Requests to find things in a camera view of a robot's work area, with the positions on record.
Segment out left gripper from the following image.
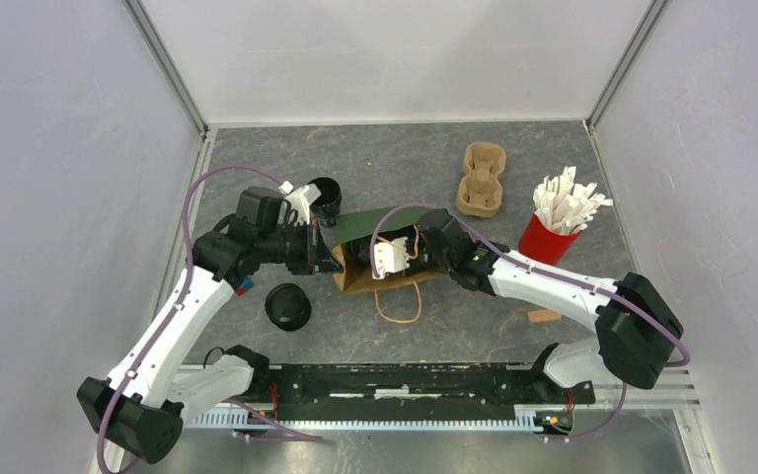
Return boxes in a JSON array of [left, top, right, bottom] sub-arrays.
[[258, 217, 343, 276]]

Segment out green paper bag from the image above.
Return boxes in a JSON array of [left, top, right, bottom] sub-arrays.
[[332, 204, 441, 325]]

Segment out black coffee cup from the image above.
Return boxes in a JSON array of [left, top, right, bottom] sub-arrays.
[[309, 177, 342, 228], [342, 235, 371, 265]]

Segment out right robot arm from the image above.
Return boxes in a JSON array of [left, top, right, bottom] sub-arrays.
[[416, 208, 684, 403]]

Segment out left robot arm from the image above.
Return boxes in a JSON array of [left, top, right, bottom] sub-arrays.
[[77, 183, 342, 464]]

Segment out cardboard two-cup carrier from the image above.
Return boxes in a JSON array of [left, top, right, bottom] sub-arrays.
[[456, 141, 507, 218]]

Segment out red blue toy block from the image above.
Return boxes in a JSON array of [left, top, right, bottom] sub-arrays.
[[235, 277, 254, 296]]

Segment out red cup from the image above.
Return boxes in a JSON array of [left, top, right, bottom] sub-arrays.
[[517, 214, 581, 266]]

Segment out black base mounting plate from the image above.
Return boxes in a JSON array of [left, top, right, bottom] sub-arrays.
[[264, 363, 596, 422]]

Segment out white paper stick bundle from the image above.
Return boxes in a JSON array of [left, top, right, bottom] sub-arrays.
[[533, 166, 614, 236]]

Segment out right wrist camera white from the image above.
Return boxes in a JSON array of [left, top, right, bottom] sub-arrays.
[[372, 236, 413, 279]]

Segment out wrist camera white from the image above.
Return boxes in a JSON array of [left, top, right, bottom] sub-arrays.
[[372, 236, 413, 279], [277, 181, 322, 226]]

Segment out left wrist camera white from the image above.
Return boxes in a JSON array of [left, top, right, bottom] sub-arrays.
[[277, 181, 322, 226]]

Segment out slotted cable duct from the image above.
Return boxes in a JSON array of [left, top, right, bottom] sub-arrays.
[[189, 404, 572, 435]]

